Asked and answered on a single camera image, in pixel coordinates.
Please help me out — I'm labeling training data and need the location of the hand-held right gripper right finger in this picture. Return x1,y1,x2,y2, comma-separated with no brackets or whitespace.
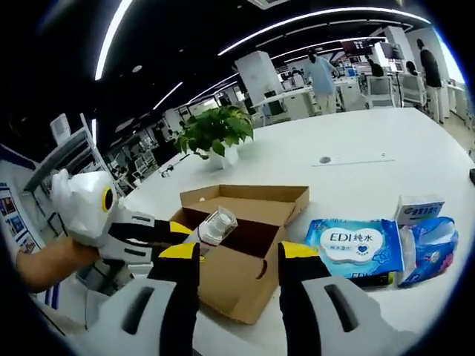
278,240,406,356

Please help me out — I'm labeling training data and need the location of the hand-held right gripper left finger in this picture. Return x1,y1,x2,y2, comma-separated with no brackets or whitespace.
87,240,204,356

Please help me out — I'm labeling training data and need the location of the white bottle clear cap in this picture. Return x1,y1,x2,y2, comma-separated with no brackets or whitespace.
185,205,239,250

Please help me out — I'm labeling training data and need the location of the blue wet wipes pack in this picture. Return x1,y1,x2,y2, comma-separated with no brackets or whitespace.
304,218,406,280

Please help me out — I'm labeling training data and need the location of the brown cardboard shoe box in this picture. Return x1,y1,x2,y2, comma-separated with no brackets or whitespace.
168,183,311,326

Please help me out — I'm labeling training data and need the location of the blue plastic bag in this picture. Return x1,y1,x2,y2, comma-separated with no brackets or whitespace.
396,216,456,289

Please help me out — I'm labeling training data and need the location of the small white carton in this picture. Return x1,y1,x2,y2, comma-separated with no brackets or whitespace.
393,193,447,227

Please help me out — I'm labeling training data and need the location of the person's left hand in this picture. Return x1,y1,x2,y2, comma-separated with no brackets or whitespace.
61,238,101,274

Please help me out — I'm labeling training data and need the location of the grey metal shelf rack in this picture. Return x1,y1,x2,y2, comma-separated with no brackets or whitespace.
22,112,113,194

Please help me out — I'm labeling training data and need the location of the green potted plant white pot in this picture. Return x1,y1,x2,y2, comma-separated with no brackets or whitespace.
174,105,255,170

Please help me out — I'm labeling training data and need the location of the white table socket panel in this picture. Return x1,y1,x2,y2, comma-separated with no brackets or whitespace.
312,151,396,168

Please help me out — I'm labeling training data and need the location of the white pillar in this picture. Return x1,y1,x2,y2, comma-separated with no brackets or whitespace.
234,51,284,109

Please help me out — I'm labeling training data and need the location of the white office chair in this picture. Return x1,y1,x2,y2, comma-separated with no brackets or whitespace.
367,75,395,109
398,73,426,109

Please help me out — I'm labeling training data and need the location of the wall poster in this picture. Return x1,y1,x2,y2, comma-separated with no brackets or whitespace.
0,181,40,254

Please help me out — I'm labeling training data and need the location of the wall screen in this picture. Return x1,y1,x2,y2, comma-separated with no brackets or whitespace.
341,39,373,57

